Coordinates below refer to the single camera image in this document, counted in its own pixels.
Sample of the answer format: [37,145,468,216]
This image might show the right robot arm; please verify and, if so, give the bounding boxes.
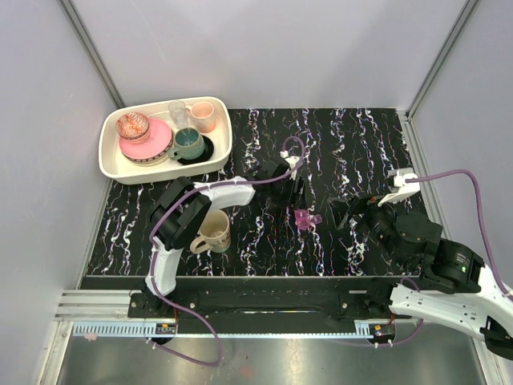
[329,195,512,359]

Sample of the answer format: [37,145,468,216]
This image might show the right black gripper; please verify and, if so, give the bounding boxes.
[326,188,410,269]

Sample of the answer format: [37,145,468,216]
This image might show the teal ceramic mug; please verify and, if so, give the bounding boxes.
[168,128,205,160]

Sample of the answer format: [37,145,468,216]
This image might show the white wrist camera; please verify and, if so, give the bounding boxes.
[378,168,420,207]
[280,150,303,172]

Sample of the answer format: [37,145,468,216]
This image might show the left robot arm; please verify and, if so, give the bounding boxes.
[143,156,303,318]

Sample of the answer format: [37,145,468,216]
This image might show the pink weekly pill organizer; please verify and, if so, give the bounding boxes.
[294,209,323,230]

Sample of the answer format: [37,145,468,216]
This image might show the pink ceramic mug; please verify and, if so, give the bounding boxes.
[185,102,216,133]

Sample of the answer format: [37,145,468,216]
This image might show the clear drinking glass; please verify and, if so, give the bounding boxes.
[168,100,189,130]

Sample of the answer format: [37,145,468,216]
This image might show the white plastic dish tub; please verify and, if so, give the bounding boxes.
[99,96,233,184]

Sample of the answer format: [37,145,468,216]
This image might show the cream ceramic mug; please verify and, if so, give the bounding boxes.
[190,210,231,254]

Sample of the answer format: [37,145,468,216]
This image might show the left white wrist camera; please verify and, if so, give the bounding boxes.
[280,150,303,172]

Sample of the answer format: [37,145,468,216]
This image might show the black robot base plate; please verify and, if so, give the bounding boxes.
[127,277,398,338]

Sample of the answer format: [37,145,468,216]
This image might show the black saucer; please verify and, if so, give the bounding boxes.
[178,135,215,165]

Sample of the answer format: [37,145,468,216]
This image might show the red patterned bowl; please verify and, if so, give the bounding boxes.
[115,112,150,142]

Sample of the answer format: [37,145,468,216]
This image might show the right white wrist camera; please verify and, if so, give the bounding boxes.
[378,168,420,207]

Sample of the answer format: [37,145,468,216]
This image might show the patterned plate under pink plate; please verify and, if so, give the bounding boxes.
[122,140,173,165]

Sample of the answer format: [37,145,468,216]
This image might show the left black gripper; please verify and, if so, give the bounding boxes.
[269,175,306,211]

